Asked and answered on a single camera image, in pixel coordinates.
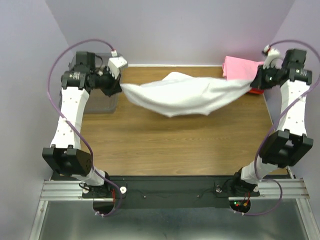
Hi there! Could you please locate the white t shirt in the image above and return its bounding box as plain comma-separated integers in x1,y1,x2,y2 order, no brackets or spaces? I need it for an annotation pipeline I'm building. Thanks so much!
120,72,252,118

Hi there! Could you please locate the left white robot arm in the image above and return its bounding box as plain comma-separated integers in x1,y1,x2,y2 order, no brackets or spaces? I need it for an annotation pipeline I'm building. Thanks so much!
42,50,128,189

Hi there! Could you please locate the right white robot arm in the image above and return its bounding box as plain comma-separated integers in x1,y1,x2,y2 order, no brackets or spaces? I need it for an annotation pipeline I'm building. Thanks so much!
233,45,314,187

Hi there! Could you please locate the folded red t shirt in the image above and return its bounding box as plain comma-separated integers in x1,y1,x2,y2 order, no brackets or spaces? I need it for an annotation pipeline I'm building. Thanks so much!
248,88,264,95

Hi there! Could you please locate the clear plastic bin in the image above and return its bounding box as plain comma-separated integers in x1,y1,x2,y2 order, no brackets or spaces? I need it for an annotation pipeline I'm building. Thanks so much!
60,51,119,114

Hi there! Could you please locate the folded pink t shirt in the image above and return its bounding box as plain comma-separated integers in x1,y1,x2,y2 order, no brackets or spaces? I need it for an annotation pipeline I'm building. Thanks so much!
222,56,264,81

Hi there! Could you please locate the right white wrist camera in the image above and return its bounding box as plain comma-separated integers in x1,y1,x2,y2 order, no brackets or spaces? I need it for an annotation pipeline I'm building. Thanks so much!
262,45,282,70

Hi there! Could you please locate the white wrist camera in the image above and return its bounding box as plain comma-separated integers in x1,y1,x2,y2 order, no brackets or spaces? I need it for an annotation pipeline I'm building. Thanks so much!
262,45,282,70
107,50,128,80

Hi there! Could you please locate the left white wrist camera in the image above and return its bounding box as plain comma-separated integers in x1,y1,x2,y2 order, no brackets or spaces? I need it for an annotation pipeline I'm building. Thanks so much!
107,50,128,80

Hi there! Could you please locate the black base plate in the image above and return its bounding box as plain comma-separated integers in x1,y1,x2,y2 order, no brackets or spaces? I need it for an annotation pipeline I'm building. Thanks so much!
82,175,261,210

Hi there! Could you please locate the aluminium frame rail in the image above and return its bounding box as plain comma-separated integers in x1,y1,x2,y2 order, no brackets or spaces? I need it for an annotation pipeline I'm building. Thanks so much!
30,175,318,240

